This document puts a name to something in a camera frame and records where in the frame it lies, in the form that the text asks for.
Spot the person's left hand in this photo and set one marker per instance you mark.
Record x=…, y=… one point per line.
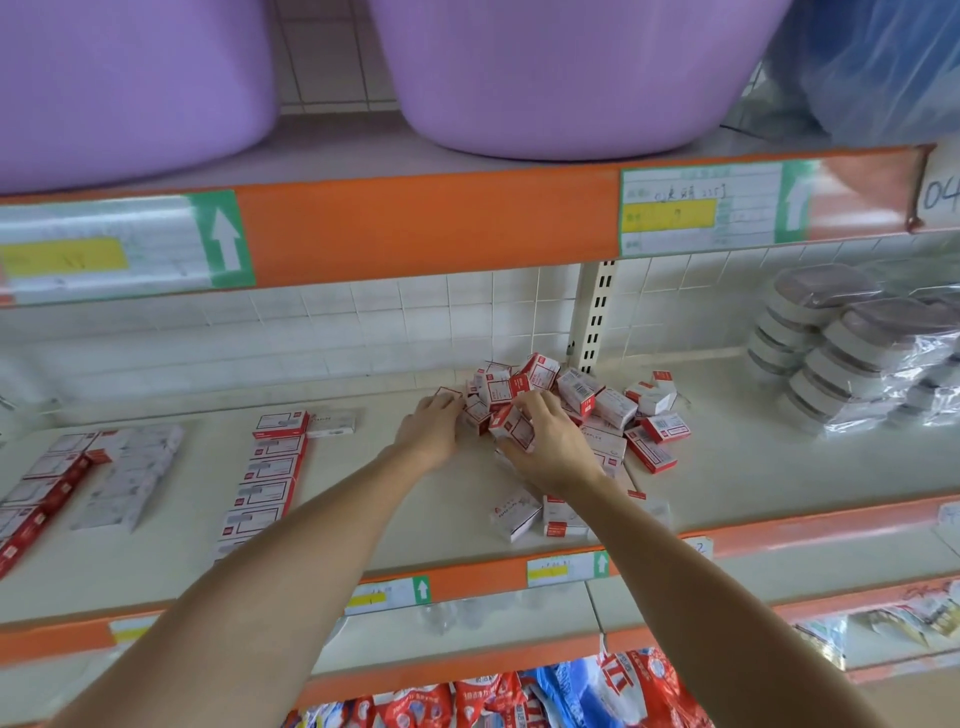
x=432, y=435

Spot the person's right hand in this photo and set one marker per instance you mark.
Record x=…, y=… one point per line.
x=552, y=450

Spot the pile of red white boxes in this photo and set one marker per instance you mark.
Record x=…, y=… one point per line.
x=615, y=413

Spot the white shelf with orange edges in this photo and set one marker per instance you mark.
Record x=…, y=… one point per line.
x=150, y=578

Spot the person's left forearm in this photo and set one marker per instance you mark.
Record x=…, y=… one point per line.
x=240, y=600

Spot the person's right forearm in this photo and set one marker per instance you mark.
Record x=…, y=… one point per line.
x=720, y=600

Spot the white perforated shelf upright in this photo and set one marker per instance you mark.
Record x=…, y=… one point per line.
x=597, y=315

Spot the small price label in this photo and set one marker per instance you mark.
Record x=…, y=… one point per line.
x=389, y=594
x=567, y=567
x=132, y=629

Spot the white handwritten label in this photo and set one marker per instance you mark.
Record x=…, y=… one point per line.
x=939, y=188
x=948, y=516
x=699, y=546

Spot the cluster of clear glasses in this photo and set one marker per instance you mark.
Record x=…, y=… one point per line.
x=468, y=611

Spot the pile of large red bags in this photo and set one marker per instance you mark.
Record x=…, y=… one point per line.
x=570, y=690

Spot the large label with green arrow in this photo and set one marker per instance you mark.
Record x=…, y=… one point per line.
x=120, y=248
x=717, y=207

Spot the stacks of wrapped containers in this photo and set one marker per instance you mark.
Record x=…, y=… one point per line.
x=855, y=353

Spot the purple plastic basin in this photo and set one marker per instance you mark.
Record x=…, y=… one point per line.
x=585, y=68
x=120, y=83

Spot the blue plastic bag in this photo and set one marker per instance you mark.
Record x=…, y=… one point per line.
x=870, y=60

